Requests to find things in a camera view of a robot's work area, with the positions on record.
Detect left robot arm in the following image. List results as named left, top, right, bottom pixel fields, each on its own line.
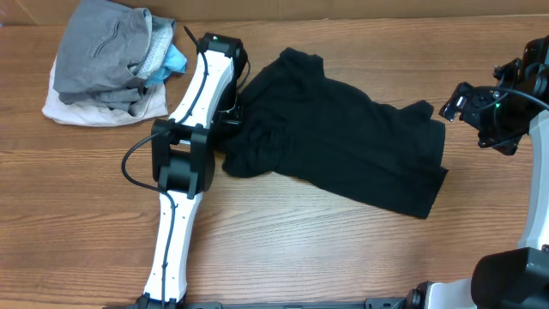
left=135, top=33, right=250, bottom=308

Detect light blue garment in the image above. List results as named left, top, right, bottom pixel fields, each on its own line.
left=145, top=44, right=187, bottom=88

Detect white folded garment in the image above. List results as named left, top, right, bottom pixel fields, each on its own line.
left=42, top=60, right=168, bottom=127

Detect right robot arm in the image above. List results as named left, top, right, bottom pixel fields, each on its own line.
left=395, top=38, right=548, bottom=309

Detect white dotted mesh garment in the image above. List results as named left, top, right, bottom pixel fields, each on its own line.
left=131, top=14, right=174, bottom=80

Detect black t-shirt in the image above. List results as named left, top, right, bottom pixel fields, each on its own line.
left=222, top=48, right=447, bottom=219

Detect grey folded trousers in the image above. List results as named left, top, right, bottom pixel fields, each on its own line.
left=53, top=1, right=152, bottom=112

